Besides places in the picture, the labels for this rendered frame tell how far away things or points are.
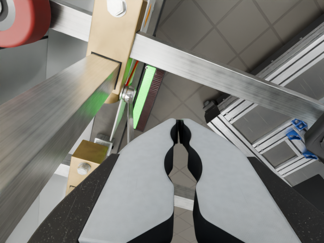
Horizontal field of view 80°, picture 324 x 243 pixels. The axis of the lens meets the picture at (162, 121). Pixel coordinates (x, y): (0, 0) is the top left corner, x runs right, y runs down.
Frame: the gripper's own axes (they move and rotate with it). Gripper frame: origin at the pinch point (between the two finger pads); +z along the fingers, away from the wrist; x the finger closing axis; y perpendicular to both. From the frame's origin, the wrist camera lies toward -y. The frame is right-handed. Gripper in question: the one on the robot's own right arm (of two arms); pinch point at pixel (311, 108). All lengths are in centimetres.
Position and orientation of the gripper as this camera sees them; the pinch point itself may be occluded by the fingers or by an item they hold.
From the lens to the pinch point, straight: 38.7
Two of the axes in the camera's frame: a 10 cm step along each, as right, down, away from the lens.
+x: 3.4, -8.1, -4.8
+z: 0.4, -5.0, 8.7
